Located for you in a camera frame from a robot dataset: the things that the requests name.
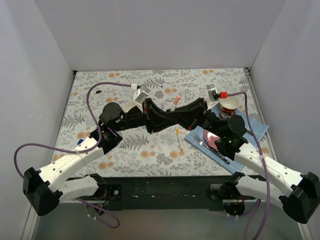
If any yellow marker pen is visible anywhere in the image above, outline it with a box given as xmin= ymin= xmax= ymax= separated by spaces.
xmin=176 ymin=128 xmax=183 ymax=151

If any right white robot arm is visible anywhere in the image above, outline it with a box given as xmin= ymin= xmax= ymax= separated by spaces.
xmin=166 ymin=98 xmax=320 ymax=224

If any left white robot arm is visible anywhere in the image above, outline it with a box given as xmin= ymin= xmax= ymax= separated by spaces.
xmin=22 ymin=98 xmax=177 ymax=216

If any pink dotted plate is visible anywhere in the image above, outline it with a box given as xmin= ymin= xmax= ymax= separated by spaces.
xmin=204 ymin=130 xmax=220 ymax=152

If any cream bowl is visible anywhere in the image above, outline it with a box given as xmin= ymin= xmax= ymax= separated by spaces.
xmin=122 ymin=101 xmax=136 ymax=113

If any black spoon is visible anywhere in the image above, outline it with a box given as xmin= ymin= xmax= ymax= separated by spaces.
xmin=219 ymin=112 xmax=226 ymax=119

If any floral tablecloth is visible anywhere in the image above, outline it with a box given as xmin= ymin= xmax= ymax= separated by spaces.
xmin=55 ymin=68 xmax=261 ymax=178

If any red and white cup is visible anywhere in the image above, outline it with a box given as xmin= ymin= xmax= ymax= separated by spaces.
xmin=219 ymin=95 xmax=241 ymax=115

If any blue checked cloth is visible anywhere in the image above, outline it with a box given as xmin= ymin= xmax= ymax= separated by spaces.
xmin=184 ymin=109 xmax=269 ymax=174

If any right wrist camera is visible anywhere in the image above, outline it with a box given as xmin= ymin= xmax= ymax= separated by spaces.
xmin=205 ymin=83 xmax=220 ymax=110

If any black handled fork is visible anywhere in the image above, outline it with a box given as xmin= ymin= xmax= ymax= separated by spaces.
xmin=194 ymin=134 xmax=230 ymax=165

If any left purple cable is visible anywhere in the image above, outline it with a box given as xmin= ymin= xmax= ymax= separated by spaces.
xmin=13 ymin=81 xmax=139 ymax=180

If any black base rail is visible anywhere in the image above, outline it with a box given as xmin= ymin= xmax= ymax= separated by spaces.
xmin=86 ymin=176 xmax=250 ymax=211

